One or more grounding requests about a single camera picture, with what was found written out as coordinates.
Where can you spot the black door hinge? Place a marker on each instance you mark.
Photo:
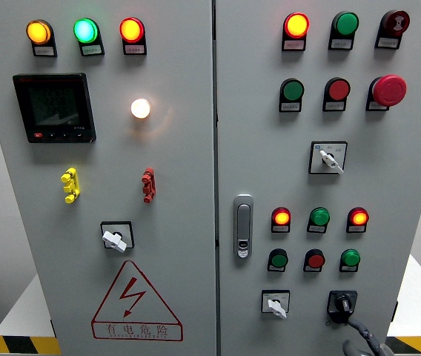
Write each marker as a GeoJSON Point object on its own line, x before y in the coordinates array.
{"type": "Point", "coordinates": [395, 311]}
{"type": "Point", "coordinates": [53, 328]}

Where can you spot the small label plate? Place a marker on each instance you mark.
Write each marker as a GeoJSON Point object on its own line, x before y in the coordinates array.
{"type": "Point", "coordinates": [276, 269]}
{"type": "Point", "coordinates": [340, 43]}
{"type": "Point", "coordinates": [290, 107]}
{"type": "Point", "coordinates": [280, 229]}
{"type": "Point", "coordinates": [348, 269]}
{"type": "Point", "coordinates": [316, 229]}
{"type": "Point", "coordinates": [334, 106]}
{"type": "Point", "coordinates": [294, 45]}
{"type": "Point", "coordinates": [92, 50]}
{"type": "Point", "coordinates": [135, 49]}
{"type": "Point", "coordinates": [387, 42]}
{"type": "Point", "coordinates": [376, 106]}
{"type": "Point", "coordinates": [355, 229]}
{"type": "Point", "coordinates": [44, 51]}
{"type": "Point", "coordinates": [312, 269]}

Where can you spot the small green round lamp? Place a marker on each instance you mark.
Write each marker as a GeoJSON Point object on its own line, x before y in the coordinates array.
{"type": "Point", "coordinates": [351, 257]}
{"type": "Point", "coordinates": [319, 217]}

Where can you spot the small red push button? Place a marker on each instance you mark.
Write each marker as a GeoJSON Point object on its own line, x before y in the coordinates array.
{"type": "Point", "coordinates": [315, 260]}

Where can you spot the small green push button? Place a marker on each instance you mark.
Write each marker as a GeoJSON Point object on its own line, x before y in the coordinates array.
{"type": "Point", "coordinates": [279, 259]}

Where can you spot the small red round lamp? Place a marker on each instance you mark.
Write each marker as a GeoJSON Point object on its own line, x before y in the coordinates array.
{"type": "Point", "coordinates": [358, 217]}
{"type": "Point", "coordinates": [281, 217]}

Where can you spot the pale grey cabinet door with lock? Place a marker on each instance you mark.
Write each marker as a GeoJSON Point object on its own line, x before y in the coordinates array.
{"type": "Point", "coordinates": [381, 178]}

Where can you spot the silver door lock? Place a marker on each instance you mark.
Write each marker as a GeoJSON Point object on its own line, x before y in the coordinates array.
{"type": "Point", "coordinates": [243, 222]}

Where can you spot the red warning triangle sign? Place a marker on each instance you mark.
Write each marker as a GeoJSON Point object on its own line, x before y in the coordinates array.
{"type": "Point", "coordinates": [136, 329]}

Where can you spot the large red stop button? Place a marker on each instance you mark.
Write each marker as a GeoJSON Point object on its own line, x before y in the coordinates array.
{"type": "Point", "coordinates": [389, 90]}

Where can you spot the large red push button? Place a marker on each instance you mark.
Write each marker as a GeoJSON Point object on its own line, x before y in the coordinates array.
{"type": "Point", "coordinates": [338, 89]}

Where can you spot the large green push button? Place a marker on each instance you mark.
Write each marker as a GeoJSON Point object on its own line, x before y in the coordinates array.
{"type": "Point", "coordinates": [346, 23]}
{"type": "Point", "coordinates": [293, 90]}

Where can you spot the dark red buzzer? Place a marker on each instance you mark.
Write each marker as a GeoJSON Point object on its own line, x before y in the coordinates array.
{"type": "Point", "coordinates": [396, 21]}

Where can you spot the white round lamp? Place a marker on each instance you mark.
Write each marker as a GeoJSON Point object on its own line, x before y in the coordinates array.
{"type": "Point", "coordinates": [140, 108]}

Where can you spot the black display meter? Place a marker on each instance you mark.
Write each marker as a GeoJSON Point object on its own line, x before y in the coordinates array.
{"type": "Point", "coordinates": [55, 107]}

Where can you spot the lit green round lamp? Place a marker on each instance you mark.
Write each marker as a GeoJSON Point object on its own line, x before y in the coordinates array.
{"type": "Point", "coordinates": [85, 30]}

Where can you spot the yellow round lamp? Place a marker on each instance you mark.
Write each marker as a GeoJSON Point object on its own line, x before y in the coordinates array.
{"type": "Point", "coordinates": [38, 32]}

